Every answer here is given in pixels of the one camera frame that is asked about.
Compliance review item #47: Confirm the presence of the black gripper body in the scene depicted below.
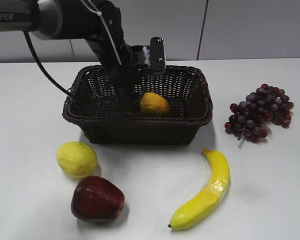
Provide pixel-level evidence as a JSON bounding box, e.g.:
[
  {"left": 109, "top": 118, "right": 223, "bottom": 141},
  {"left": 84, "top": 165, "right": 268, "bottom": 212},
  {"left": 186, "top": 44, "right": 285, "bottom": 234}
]
[{"left": 99, "top": 44, "right": 150, "bottom": 83}]

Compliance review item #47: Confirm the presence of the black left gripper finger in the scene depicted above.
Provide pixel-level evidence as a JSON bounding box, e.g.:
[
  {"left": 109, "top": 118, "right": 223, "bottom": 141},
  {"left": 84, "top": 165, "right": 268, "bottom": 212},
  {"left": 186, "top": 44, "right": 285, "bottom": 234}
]
[{"left": 113, "top": 77, "right": 141, "bottom": 115}]

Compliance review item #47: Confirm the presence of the orange-yellow mango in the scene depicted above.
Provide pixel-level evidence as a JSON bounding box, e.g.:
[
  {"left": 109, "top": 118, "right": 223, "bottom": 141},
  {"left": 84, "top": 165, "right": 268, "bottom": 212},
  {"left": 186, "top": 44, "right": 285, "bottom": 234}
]
[{"left": 140, "top": 92, "right": 170, "bottom": 116}]

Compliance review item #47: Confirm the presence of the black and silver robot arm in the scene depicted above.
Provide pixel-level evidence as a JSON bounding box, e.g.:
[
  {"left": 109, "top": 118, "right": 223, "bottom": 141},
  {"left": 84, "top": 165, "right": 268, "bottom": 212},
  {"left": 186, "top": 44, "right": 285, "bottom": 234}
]
[{"left": 0, "top": 0, "right": 152, "bottom": 114}]

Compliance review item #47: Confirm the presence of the black wicker basket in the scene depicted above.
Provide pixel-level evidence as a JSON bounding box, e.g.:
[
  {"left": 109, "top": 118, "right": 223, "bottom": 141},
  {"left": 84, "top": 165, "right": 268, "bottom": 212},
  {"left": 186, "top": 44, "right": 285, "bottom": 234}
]
[{"left": 62, "top": 65, "right": 213, "bottom": 145}]

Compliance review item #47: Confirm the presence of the yellow lemon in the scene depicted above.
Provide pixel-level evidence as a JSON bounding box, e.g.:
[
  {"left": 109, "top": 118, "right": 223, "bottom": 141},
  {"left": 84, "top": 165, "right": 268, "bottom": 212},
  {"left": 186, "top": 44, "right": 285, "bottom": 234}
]
[{"left": 56, "top": 141, "right": 98, "bottom": 179}]

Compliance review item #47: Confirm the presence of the red apple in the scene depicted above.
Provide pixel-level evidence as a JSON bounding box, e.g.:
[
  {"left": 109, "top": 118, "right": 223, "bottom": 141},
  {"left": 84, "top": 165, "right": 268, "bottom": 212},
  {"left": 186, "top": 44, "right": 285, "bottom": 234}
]
[{"left": 71, "top": 175, "right": 126, "bottom": 223}]

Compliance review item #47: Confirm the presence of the yellow banana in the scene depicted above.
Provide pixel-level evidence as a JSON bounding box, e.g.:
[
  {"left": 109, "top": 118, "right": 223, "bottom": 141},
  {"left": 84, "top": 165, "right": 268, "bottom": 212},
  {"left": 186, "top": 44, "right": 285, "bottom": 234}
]
[{"left": 168, "top": 148, "right": 231, "bottom": 230}]

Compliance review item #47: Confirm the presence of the dark red grape bunch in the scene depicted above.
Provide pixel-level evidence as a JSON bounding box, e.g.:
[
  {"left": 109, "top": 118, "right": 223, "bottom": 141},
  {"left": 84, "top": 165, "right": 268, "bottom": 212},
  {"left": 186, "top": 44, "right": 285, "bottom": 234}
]
[{"left": 224, "top": 83, "right": 295, "bottom": 143}]

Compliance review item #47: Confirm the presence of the white cable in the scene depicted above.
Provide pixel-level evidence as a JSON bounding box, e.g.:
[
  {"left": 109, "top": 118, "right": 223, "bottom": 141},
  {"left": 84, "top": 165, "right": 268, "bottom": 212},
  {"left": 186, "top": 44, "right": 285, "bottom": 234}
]
[{"left": 82, "top": 0, "right": 122, "bottom": 66}]

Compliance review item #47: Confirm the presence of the black cable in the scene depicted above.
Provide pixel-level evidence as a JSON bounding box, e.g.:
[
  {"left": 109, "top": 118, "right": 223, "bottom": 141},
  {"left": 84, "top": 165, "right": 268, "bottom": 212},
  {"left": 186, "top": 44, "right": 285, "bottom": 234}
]
[{"left": 23, "top": 31, "right": 96, "bottom": 113}]

